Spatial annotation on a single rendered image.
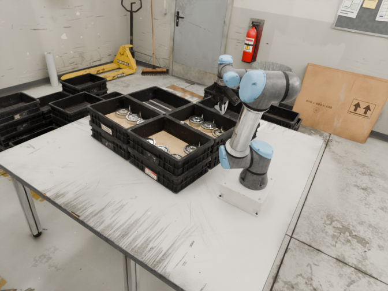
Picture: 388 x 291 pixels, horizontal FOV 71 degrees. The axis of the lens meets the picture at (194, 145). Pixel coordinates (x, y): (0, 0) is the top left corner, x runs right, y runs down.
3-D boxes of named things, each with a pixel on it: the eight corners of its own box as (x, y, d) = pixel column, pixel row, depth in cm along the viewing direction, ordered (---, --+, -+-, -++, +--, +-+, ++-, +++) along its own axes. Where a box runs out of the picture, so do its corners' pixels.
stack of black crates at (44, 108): (65, 118, 310) (60, 90, 292) (83, 127, 298) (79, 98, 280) (32, 131, 280) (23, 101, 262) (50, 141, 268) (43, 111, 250)
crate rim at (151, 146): (214, 143, 151) (215, 140, 150) (178, 165, 131) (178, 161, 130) (164, 118, 171) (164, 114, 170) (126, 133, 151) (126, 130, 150)
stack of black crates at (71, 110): (89, 130, 294) (84, 90, 270) (109, 139, 282) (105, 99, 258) (56, 145, 265) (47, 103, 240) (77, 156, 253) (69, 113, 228)
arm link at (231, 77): (248, 75, 131) (242, 64, 139) (226, 74, 129) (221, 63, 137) (244, 89, 137) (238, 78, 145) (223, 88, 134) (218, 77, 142)
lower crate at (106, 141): (163, 145, 183) (163, 129, 176) (127, 163, 162) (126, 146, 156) (125, 123, 203) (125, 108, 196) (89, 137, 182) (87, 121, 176)
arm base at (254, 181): (269, 177, 148) (274, 163, 142) (264, 194, 136) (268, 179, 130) (242, 168, 152) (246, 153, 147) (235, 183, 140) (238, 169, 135)
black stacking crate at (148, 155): (212, 157, 157) (214, 141, 150) (176, 180, 137) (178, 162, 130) (163, 131, 176) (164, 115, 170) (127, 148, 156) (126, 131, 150)
